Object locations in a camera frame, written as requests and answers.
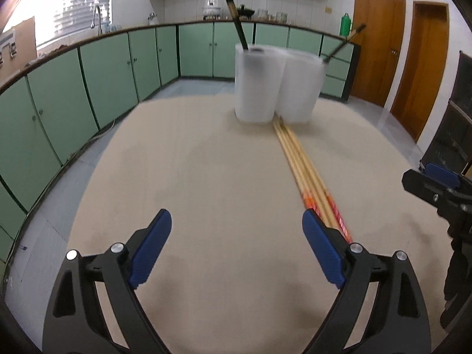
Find cardboard box on counter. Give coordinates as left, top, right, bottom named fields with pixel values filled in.
left=0, top=17, right=37, bottom=85

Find black chopstick left cup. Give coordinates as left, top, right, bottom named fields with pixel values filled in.
left=226, top=0, right=249, bottom=51

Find wooden door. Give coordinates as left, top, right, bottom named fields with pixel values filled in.
left=390, top=1, right=450, bottom=142
left=350, top=0, right=407, bottom=106

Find plain bamboo chopstick two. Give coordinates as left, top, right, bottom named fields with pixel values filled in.
left=273, top=117, right=325, bottom=221

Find dark shelf unit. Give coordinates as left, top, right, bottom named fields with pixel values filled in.
left=419, top=50, right=472, bottom=177

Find black wok on stove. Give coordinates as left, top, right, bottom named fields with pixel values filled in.
left=237, top=4, right=255, bottom=20

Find right wooden door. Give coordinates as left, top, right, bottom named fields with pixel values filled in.
left=390, top=1, right=450, bottom=142

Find black chopstick cup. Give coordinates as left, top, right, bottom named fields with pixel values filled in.
left=323, top=23, right=366, bottom=64
left=226, top=0, right=249, bottom=51

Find white double utensil holder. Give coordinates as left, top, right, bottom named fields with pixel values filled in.
left=235, top=44, right=327, bottom=124

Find white pot on stove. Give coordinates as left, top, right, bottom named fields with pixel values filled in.
left=202, top=2, right=222, bottom=20

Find red-ended bamboo chopstick one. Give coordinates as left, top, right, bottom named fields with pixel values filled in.
left=283, top=122, right=353, bottom=243

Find red-ended bamboo chopstick two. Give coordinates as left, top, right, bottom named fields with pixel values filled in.
left=272, top=119, right=332, bottom=226

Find black chopstick right cup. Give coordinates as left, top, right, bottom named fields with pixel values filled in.
left=323, top=23, right=366, bottom=64

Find left wooden door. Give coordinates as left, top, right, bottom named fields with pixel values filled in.
left=350, top=0, right=407, bottom=106

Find chrome sink faucet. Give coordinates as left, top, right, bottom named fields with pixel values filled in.
left=90, top=4, right=103, bottom=36

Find green thermos bottle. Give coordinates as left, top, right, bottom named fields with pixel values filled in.
left=339, top=13, right=352, bottom=37

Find plain bamboo chopstick one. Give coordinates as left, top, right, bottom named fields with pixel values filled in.
left=273, top=117, right=342, bottom=231

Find green lower kitchen cabinets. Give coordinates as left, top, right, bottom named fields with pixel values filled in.
left=0, top=20, right=362, bottom=292

